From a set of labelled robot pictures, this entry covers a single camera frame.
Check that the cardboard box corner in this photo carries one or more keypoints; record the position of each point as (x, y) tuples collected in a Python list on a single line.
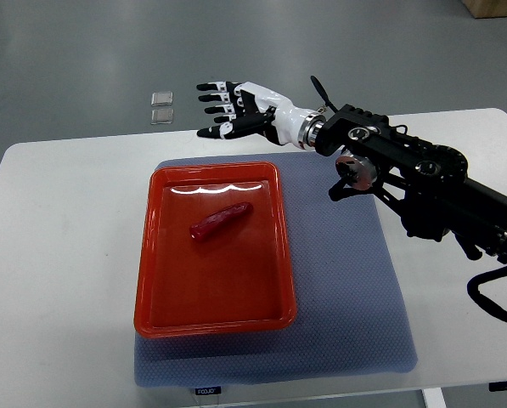
[(482, 9)]

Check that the blue-grey mesh mat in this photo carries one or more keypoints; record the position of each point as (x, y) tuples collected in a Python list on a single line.
[(351, 316)]

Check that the red plastic tray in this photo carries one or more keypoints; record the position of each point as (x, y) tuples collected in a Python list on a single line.
[(239, 279)]

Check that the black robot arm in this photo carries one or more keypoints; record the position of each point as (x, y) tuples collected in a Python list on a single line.
[(425, 184)]

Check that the black table control label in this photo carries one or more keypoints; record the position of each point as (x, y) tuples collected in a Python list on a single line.
[(206, 391)]

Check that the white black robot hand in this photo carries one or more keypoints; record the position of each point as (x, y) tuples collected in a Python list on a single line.
[(244, 108)]

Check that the upper floor socket plate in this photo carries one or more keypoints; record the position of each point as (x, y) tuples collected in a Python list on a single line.
[(162, 98)]

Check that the red pepper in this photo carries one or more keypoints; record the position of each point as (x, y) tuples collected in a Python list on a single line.
[(210, 224)]

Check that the white table leg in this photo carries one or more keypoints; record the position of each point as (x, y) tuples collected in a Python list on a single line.
[(433, 398)]

